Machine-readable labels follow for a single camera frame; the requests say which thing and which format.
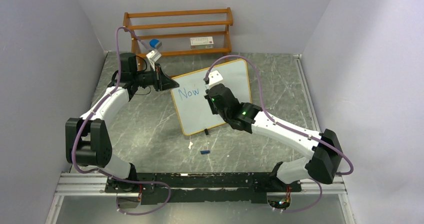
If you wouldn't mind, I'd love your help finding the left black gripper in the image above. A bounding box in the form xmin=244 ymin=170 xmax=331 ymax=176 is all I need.
xmin=133 ymin=64 xmax=179 ymax=93

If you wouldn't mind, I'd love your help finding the whiteboard with yellow frame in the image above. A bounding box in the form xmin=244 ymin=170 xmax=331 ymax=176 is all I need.
xmin=171 ymin=59 xmax=252 ymax=136

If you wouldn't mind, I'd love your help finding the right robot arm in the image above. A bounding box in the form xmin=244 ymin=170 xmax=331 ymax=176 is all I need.
xmin=205 ymin=84 xmax=342 ymax=191

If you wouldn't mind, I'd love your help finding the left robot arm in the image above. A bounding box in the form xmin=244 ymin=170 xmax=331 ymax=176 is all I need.
xmin=65 ymin=50 xmax=179 ymax=192

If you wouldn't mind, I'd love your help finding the blue whiteboard eraser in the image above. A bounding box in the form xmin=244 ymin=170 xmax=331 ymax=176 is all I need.
xmin=149 ymin=39 xmax=162 ymax=49

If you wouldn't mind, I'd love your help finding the white cardboard box red label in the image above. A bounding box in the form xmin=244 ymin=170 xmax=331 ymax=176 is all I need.
xmin=189 ymin=37 xmax=214 ymax=50

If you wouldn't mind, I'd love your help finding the wooden two-tier shelf rack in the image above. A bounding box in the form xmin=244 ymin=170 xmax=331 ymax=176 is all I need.
xmin=122 ymin=7 xmax=234 ymax=58

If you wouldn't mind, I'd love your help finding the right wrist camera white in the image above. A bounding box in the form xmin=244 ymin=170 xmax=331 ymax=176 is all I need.
xmin=203 ymin=70 xmax=224 ymax=88

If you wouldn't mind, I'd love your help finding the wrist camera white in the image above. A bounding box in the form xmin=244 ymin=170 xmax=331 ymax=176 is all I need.
xmin=146 ymin=49 xmax=162 ymax=71
xmin=203 ymin=70 xmax=224 ymax=88

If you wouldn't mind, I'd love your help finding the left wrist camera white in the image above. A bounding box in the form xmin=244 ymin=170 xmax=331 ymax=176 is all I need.
xmin=146 ymin=49 xmax=162 ymax=71

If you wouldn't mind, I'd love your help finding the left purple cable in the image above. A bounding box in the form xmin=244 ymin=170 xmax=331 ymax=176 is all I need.
xmin=71 ymin=26 xmax=172 ymax=216

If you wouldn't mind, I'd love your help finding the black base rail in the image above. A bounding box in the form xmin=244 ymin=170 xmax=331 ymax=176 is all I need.
xmin=105 ymin=172 xmax=302 ymax=205

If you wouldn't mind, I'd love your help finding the aluminium frame rail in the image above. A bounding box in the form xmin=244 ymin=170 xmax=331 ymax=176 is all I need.
xmin=54 ymin=173 xmax=347 ymax=197

